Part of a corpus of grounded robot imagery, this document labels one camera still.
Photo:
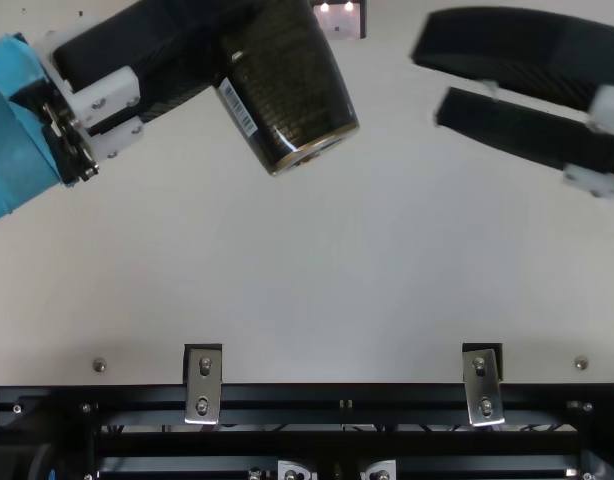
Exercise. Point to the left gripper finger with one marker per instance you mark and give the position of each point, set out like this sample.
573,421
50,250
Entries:
152,45

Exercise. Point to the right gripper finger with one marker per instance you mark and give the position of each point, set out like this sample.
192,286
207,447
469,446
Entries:
527,132
527,50

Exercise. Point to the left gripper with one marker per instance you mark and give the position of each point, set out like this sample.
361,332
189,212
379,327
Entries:
12,140

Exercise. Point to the dark coffee bottle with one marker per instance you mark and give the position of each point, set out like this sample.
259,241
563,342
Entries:
287,90

